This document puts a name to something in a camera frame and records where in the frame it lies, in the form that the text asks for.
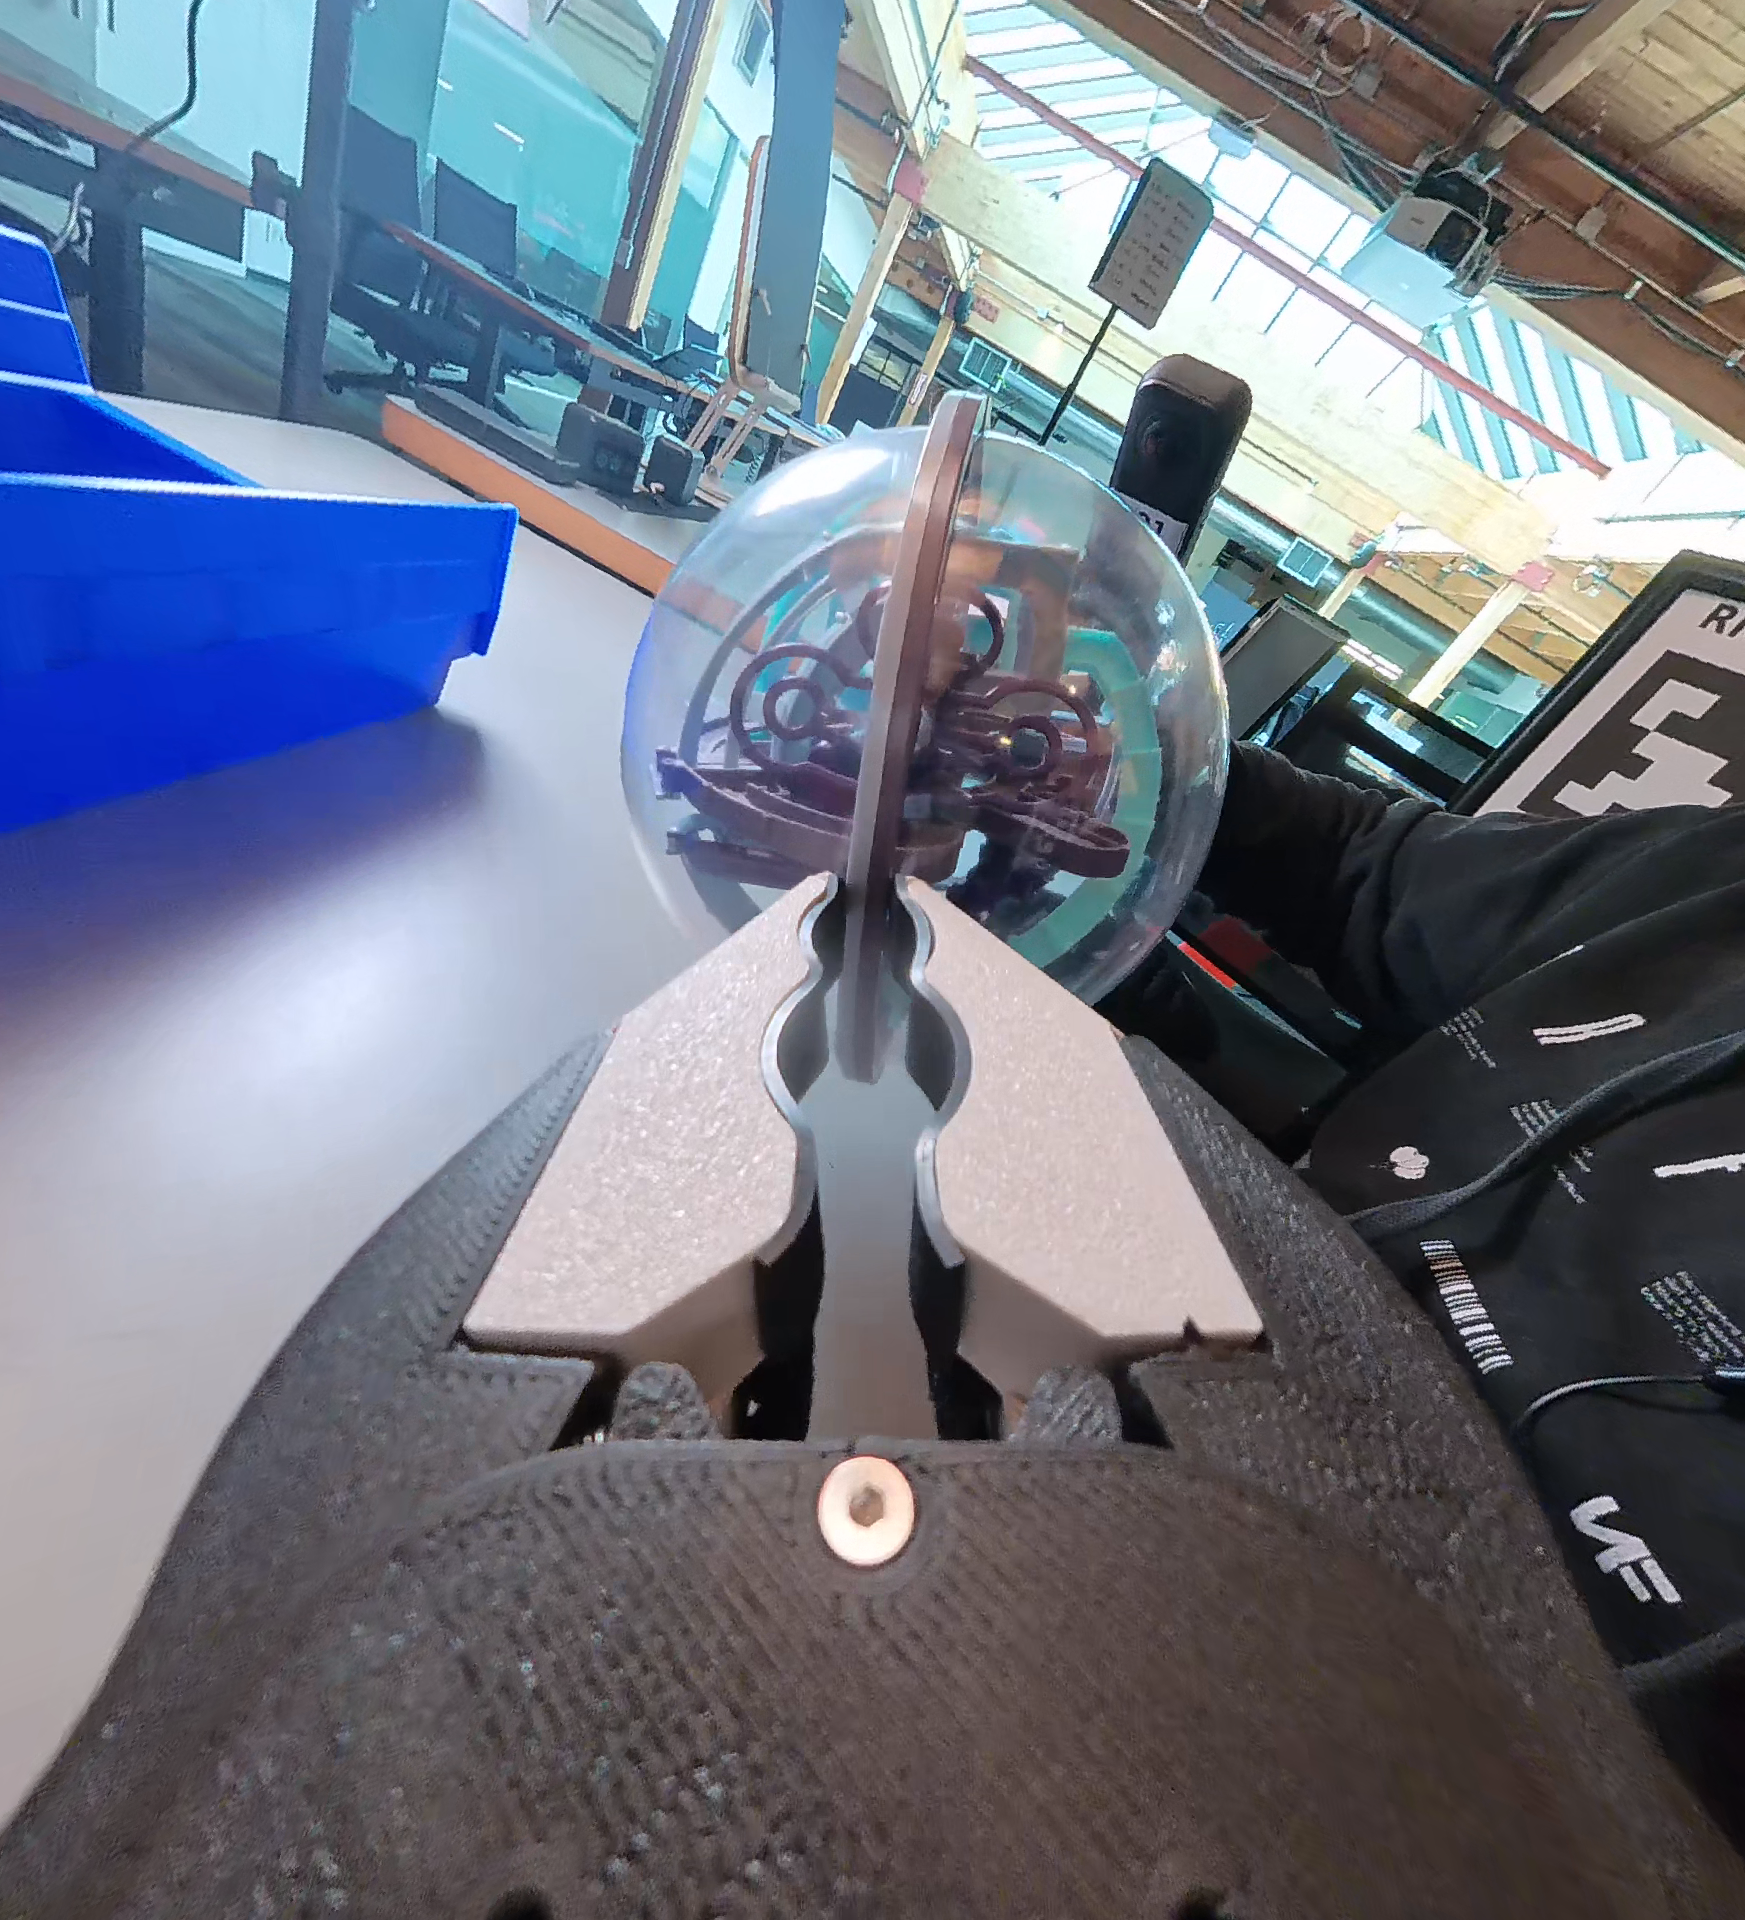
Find orange-edged desk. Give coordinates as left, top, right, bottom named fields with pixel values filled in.
left=380, top=382, right=875, bottom=601

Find person's right forearm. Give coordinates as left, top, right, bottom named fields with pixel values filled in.
left=1202, top=743, right=1745, bottom=1090

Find blue plastic bin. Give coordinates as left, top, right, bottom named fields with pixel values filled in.
left=0, top=200, right=521, bottom=860

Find person's black hoodie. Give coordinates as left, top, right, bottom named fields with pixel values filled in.
left=1307, top=931, right=1745, bottom=1920

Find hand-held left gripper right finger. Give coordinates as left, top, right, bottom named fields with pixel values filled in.
left=895, top=882, right=1271, bottom=1415

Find black flat case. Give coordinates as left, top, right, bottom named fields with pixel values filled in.
left=415, top=386, right=582, bottom=485

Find clear maze ball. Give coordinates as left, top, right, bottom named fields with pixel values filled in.
left=619, top=393, right=1234, bottom=1003

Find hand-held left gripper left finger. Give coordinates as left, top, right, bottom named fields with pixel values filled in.
left=461, top=875, right=837, bottom=1389

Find ceiling mounted projector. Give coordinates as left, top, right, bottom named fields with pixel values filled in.
left=1338, top=169, right=1517, bottom=324

